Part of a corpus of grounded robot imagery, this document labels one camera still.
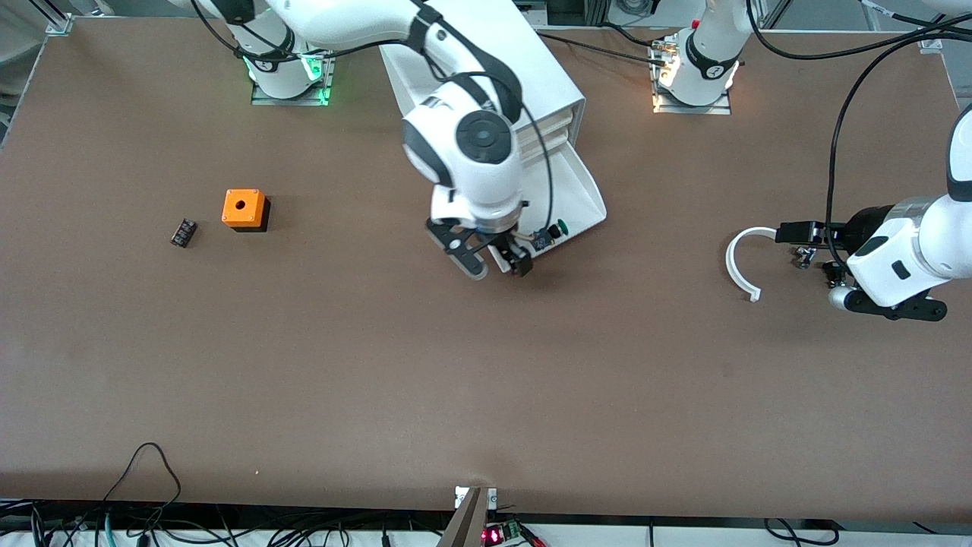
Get green push button switch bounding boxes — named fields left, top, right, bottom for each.
left=530, top=219, right=570, bottom=251

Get white drawer cabinet housing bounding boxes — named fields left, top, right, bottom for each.
left=378, top=0, right=585, bottom=153

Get orange black button box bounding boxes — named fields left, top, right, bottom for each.
left=221, top=188, right=271, bottom=233

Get white curved plastic arc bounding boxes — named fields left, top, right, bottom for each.
left=725, top=226, right=784, bottom=303

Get circuit board with red light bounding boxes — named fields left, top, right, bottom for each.
left=481, top=520, right=526, bottom=546

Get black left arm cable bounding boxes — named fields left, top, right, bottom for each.
left=748, top=0, right=972, bottom=251

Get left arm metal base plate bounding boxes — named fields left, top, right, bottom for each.
left=651, top=38, right=733, bottom=116

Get black cable across table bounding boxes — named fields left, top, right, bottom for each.
left=535, top=29, right=669, bottom=68

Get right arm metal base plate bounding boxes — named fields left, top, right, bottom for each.
left=251, top=29, right=336, bottom=106

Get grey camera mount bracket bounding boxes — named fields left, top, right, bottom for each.
left=437, top=486, right=498, bottom=547

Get thin black looped cable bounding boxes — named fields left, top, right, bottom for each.
left=103, top=443, right=183, bottom=525

